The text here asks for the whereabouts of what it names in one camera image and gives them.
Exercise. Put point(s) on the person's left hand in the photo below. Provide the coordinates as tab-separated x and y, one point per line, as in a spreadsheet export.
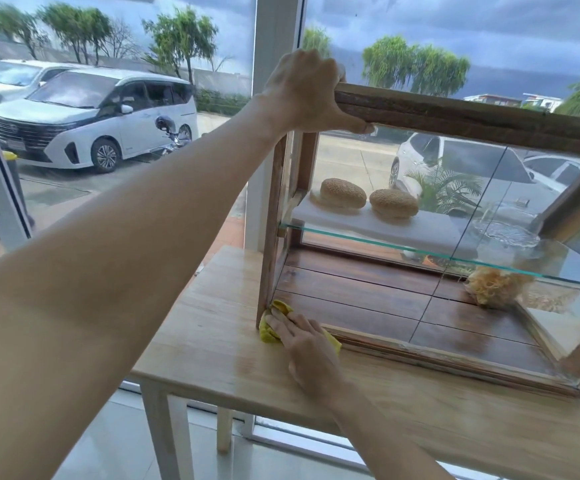
302	92

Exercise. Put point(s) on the person's right hand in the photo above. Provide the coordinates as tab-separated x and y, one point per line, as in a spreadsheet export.
310	357

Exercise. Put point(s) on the person's right fingers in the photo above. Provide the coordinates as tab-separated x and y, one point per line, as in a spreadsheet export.
292	327

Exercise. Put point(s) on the person's left thumb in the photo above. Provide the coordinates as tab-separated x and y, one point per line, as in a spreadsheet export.
352	122

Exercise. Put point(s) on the yellow cleaning cloth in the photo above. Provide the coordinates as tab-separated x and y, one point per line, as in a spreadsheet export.
272	329

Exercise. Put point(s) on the wooden framed glass door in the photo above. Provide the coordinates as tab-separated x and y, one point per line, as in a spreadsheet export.
469	114

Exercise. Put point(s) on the person's left forearm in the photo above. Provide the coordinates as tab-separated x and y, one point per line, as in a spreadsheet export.
120	244

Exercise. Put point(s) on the person's right forearm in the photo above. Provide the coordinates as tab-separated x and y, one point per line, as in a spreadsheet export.
387	437

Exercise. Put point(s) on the sesame bun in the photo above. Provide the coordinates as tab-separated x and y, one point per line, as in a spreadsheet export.
342	192
394	202

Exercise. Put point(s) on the light wooden table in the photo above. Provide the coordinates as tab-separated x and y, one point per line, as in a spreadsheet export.
220	339

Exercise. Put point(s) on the wooden glass display case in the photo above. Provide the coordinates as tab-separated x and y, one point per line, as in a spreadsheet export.
370	299

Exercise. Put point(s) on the wide green willow tree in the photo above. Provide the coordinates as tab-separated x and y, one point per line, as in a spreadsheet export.
414	64

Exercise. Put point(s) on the white serving tray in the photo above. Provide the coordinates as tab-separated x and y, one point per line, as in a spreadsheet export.
370	224

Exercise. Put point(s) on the potted palm plant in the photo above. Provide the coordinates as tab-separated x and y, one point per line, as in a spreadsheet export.
442	192

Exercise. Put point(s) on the white window pillar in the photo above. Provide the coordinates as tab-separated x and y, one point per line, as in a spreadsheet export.
275	34

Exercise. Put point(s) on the white hatchback car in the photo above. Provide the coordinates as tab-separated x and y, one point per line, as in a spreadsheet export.
469	162

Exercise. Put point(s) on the glass shelf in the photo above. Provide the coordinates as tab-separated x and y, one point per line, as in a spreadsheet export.
419	252

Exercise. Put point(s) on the distant low buildings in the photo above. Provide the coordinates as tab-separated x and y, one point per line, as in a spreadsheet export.
514	100

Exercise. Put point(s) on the parked motorcycle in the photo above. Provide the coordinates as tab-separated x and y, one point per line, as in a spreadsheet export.
170	137

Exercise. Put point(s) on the clear glass dish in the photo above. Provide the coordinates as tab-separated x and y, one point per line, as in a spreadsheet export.
507	237

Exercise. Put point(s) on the pale shredded pastry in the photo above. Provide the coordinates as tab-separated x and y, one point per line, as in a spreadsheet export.
494	289

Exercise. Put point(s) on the silver car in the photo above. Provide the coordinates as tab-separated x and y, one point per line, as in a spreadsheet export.
559	172

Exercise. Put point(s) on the white van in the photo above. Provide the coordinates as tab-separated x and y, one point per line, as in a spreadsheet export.
95	119

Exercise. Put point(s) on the yellow-topped bollard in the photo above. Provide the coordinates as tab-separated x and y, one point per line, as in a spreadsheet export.
15	184

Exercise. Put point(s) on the grey boundary wall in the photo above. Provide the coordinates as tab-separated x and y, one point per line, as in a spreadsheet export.
220	79

